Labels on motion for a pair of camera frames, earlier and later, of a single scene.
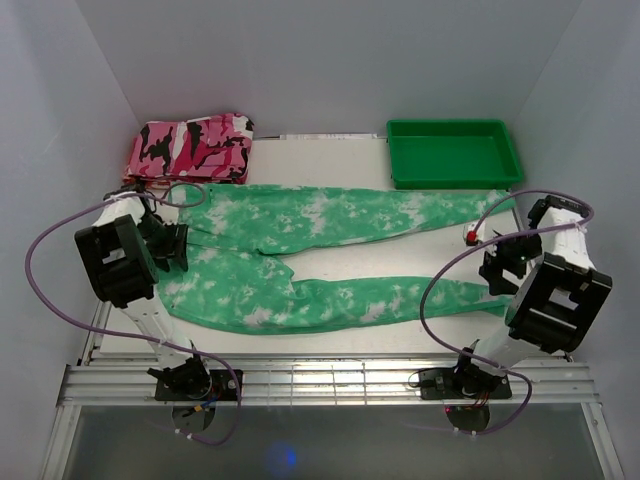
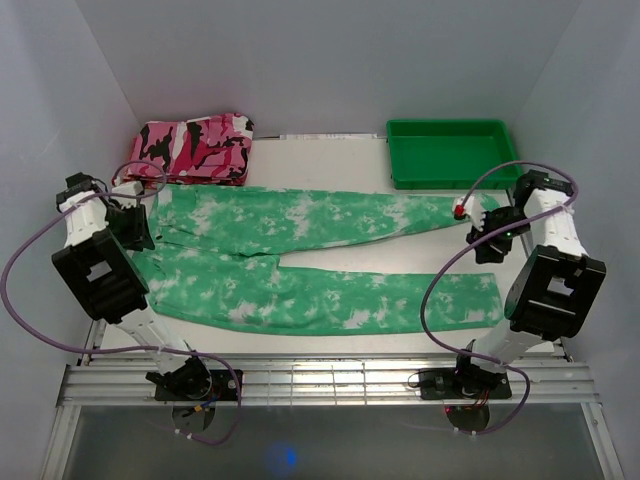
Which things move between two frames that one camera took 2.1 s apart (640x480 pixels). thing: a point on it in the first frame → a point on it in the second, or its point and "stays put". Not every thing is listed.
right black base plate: x=462 y=382 stays put
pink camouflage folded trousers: x=216 y=148 stays put
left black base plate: x=222 y=388 stays put
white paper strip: x=327 y=136 stays put
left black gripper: x=177 y=247 → x=140 y=235
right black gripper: x=492 y=268 → x=486 y=254
